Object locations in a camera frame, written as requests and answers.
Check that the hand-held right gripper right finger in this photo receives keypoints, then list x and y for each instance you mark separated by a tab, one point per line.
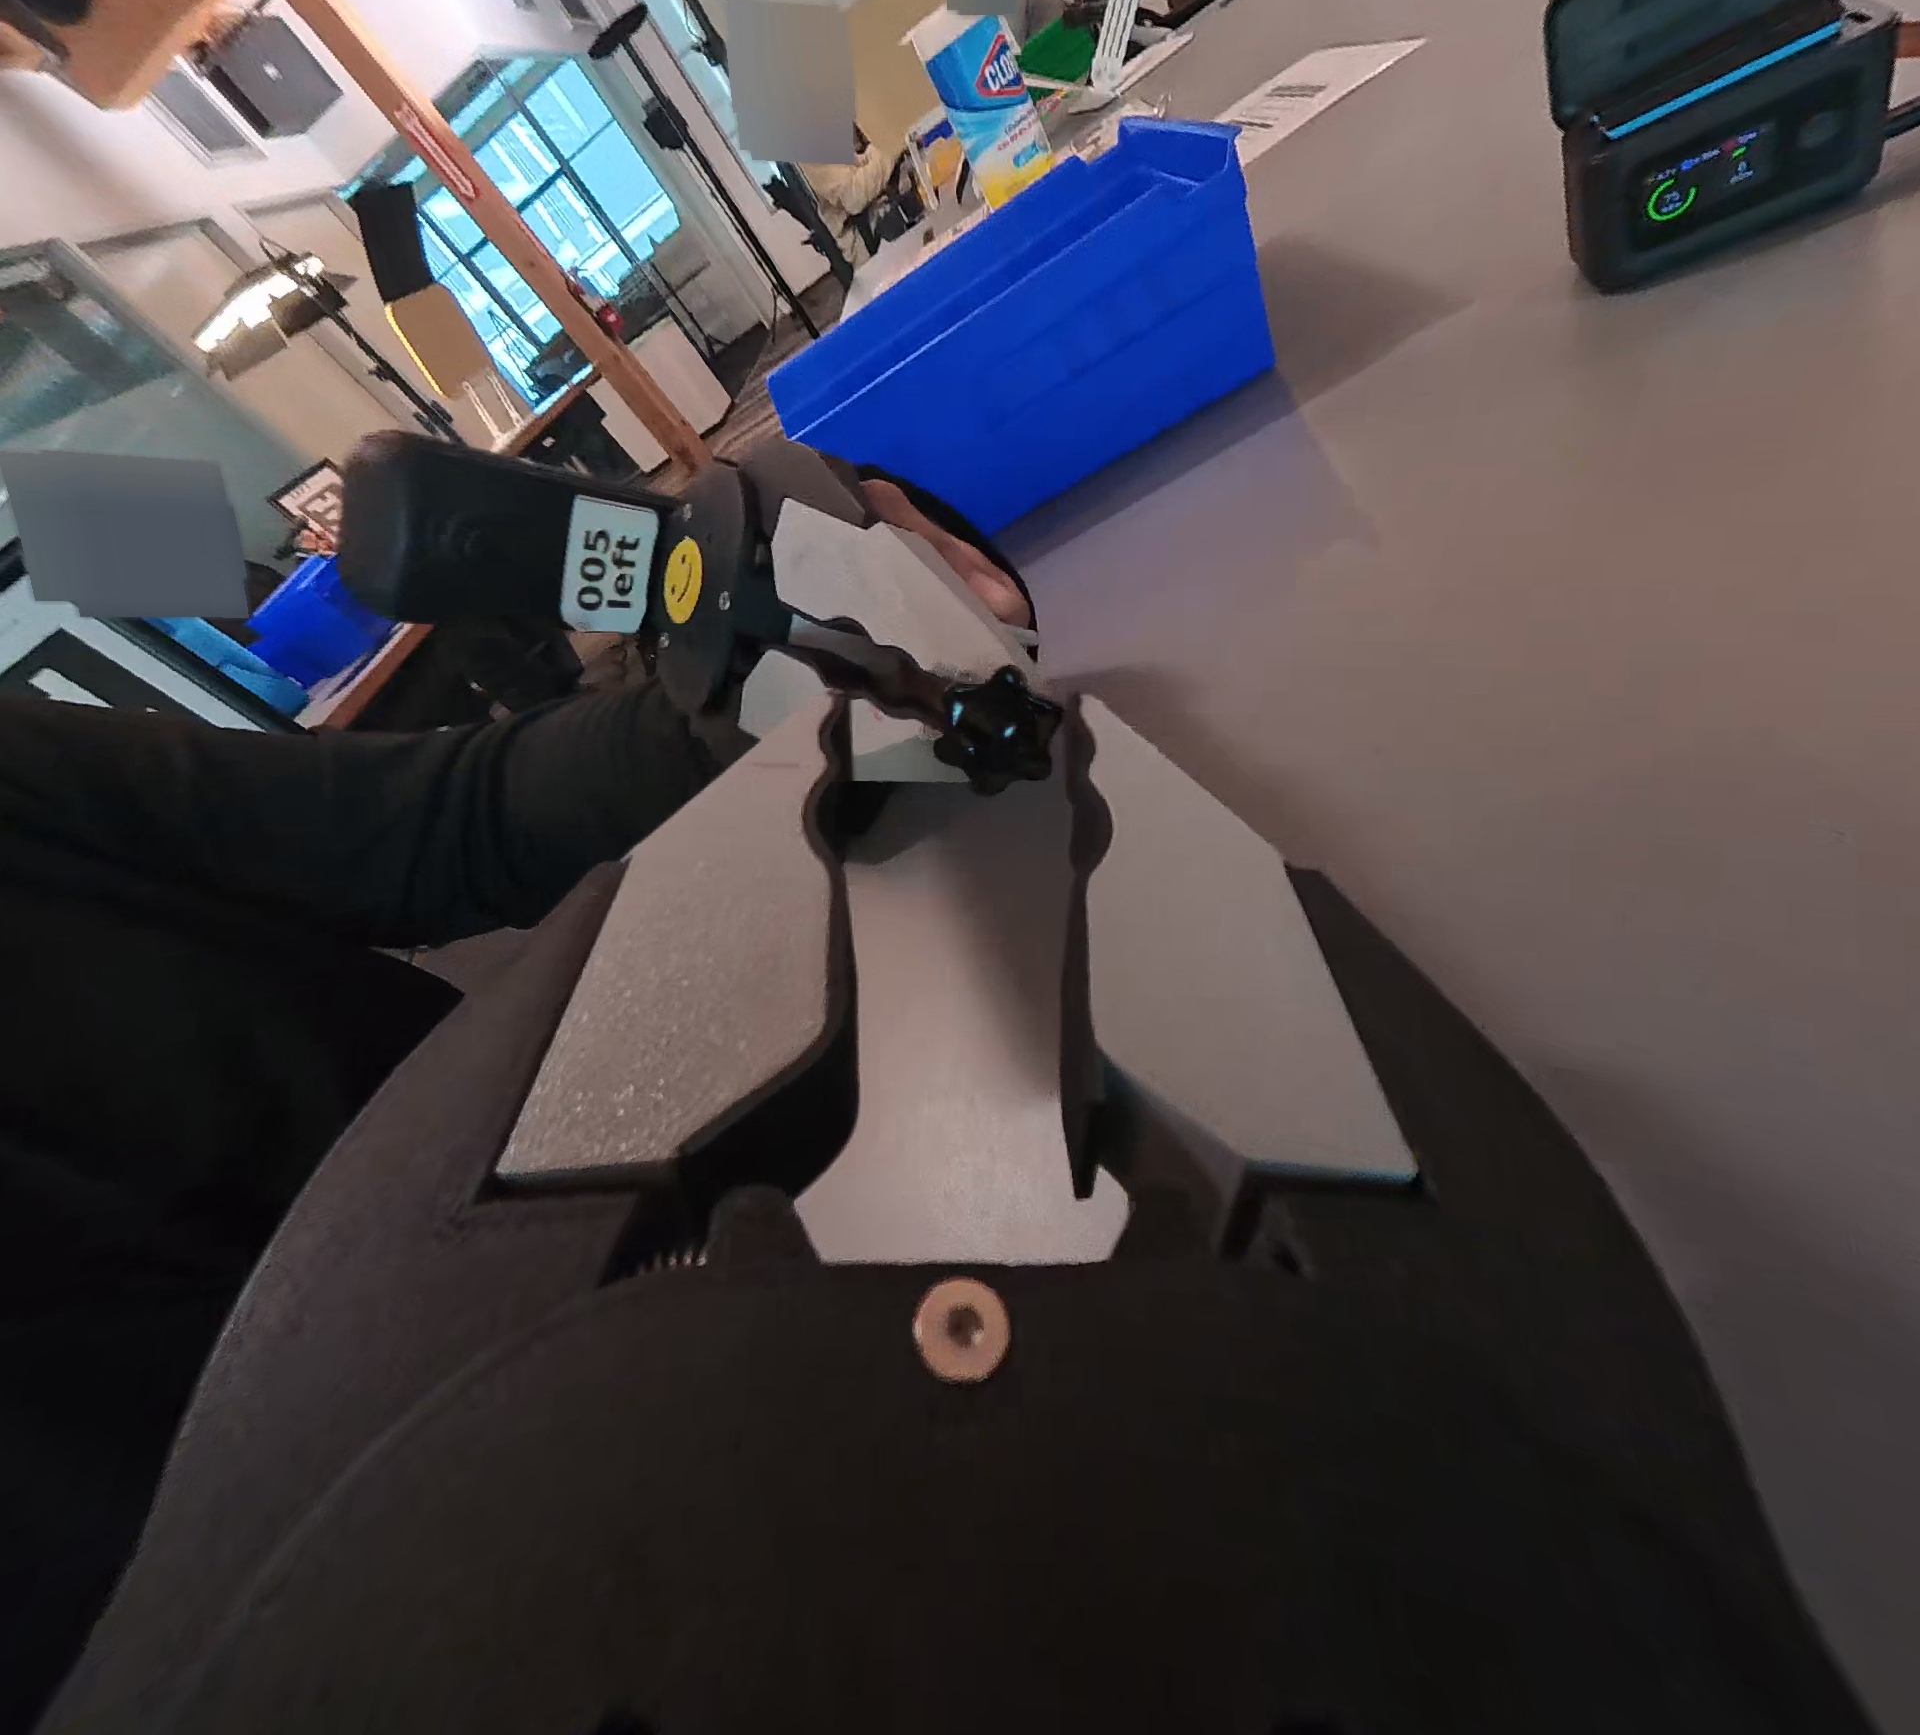
1232	1000

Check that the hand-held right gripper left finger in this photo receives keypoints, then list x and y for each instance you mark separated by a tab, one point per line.
689	1000

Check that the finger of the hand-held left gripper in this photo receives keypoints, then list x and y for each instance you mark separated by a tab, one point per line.
886	596
900	756

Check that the black star knob screw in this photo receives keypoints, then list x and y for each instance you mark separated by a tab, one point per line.
997	724

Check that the blue plastic bin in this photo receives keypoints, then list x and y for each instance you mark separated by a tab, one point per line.
1050	368

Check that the person's left hand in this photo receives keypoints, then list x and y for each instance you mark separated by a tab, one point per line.
976	568

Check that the small blue bin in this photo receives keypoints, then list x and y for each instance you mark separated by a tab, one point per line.
313	627

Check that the studio light on tripod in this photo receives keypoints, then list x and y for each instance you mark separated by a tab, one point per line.
270	309

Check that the Clorox wipes canister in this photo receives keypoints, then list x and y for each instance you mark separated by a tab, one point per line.
991	103

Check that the green box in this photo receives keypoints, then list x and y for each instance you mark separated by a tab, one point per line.
1056	52

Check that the white paper sheet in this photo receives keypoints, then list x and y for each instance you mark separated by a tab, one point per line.
1321	85

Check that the black charging case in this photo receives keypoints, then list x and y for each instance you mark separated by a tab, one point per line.
1709	176

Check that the wooden support post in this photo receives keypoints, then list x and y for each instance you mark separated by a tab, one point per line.
450	162

